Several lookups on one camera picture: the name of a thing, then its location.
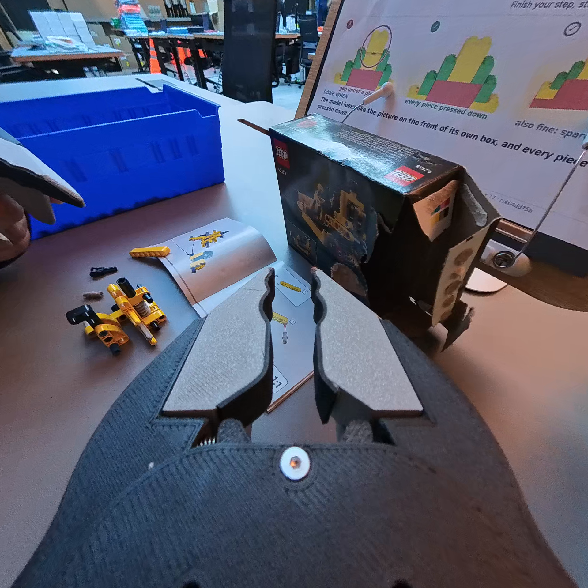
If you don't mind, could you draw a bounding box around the printed instruction board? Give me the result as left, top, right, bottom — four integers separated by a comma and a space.
296, 0, 588, 251

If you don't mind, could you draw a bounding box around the silver stand base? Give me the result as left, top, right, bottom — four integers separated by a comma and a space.
464, 220, 588, 313

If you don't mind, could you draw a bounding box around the person's left hand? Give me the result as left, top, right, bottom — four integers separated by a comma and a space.
0, 193, 33, 269

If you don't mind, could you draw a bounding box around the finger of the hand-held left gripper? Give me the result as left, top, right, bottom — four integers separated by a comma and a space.
0, 129, 86, 226

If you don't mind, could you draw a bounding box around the metal wire page holder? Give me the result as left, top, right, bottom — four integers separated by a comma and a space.
494, 140, 588, 268

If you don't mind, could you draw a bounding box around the beige wooden peg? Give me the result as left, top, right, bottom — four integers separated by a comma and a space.
362, 82, 395, 109

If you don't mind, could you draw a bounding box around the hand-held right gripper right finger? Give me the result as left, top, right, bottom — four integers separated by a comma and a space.
311, 268, 423, 443

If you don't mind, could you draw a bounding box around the black lego box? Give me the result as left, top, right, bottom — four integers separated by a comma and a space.
270, 114, 502, 352

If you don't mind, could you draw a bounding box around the row of black tables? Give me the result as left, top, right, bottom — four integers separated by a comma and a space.
123, 28, 301, 90

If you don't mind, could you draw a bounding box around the stack of colourful boxes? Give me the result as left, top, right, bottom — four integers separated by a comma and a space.
115, 0, 149, 36

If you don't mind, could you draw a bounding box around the black office chair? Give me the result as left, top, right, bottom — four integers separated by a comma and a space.
294, 13, 323, 89

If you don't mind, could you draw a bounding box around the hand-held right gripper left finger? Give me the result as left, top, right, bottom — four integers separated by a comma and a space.
163, 268, 275, 425

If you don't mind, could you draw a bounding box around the wooden table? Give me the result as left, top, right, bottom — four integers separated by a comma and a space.
10, 45, 126, 78

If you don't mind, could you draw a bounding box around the yellow lego assembly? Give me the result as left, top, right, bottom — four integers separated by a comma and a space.
66, 277, 167, 355

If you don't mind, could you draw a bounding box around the blue plastic bin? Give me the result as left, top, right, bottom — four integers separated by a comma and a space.
0, 83, 226, 240

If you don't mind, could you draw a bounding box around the lego instruction booklet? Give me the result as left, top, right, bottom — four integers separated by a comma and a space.
158, 218, 322, 413

